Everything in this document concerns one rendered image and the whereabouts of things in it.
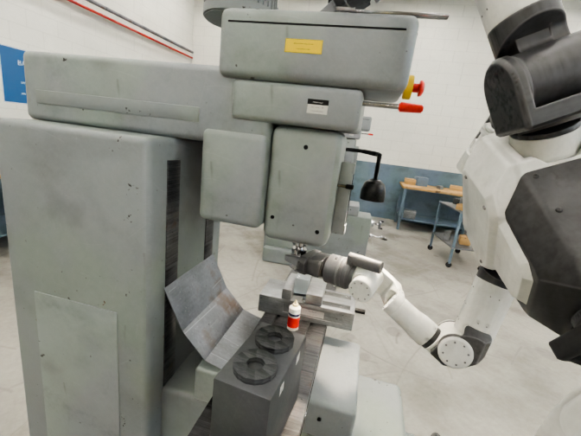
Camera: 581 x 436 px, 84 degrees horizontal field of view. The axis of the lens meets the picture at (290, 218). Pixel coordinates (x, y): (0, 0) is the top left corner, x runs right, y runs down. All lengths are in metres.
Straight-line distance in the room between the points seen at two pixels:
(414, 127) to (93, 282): 6.96
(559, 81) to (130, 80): 0.95
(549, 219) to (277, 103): 0.61
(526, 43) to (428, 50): 7.11
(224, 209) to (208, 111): 0.27
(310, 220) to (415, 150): 6.69
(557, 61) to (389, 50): 0.36
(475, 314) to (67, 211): 1.10
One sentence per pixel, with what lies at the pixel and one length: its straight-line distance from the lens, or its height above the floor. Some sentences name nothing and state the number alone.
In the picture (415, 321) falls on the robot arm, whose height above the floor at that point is 1.18.
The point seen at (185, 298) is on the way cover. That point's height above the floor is 1.06.
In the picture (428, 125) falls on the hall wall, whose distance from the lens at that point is 7.54.
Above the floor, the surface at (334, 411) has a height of 0.87.
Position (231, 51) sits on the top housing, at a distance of 0.91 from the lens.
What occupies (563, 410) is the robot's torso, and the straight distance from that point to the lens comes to 0.61.
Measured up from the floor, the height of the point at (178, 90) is 1.69.
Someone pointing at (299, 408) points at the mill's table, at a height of 0.96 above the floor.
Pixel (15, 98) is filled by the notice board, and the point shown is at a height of 1.64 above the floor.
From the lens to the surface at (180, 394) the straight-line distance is 1.26.
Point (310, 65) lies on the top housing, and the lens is 0.85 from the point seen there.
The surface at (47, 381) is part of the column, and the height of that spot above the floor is 0.72.
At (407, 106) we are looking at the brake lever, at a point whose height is 1.70.
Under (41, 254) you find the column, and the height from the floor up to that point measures 1.18.
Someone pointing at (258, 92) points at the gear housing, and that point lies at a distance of 0.88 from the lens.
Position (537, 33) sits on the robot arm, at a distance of 0.63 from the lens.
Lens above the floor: 1.61
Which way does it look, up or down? 15 degrees down
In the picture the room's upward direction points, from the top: 7 degrees clockwise
